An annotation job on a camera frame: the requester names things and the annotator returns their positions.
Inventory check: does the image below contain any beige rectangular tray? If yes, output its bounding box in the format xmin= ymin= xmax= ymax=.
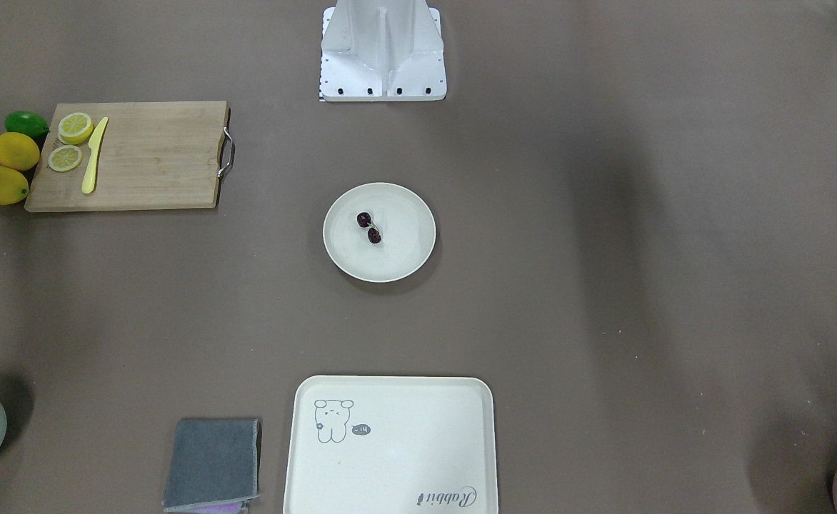
xmin=284 ymin=375 xmax=499 ymax=513

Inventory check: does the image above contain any yellow plastic knife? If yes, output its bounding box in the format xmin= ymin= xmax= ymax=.
xmin=80 ymin=116 xmax=109 ymax=195

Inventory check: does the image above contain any wooden cutting board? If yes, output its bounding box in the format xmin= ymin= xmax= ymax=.
xmin=24 ymin=101 xmax=233 ymax=213

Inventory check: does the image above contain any round white plate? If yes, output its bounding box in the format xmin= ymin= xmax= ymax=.
xmin=323 ymin=182 xmax=437 ymax=283

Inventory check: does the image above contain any middle yellow lemon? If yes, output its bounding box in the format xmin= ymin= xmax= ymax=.
xmin=0 ymin=131 xmax=41 ymax=171

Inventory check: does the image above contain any green lime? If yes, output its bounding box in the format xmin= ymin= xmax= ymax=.
xmin=4 ymin=110 xmax=49 ymax=140

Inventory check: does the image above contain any yellow lemon near gripper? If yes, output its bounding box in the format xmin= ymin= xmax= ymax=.
xmin=0 ymin=166 xmax=30 ymax=206

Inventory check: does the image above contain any dark grey folded cloth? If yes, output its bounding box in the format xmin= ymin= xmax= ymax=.
xmin=163 ymin=418 xmax=261 ymax=513

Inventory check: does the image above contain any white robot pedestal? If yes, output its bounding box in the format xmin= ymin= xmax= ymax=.
xmin=319 ymin=1 xmax=448 ymax=102

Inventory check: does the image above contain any red cherry with stem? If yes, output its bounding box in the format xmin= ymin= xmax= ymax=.
xmin=356 ymin=211 xmax=375 ymax=228

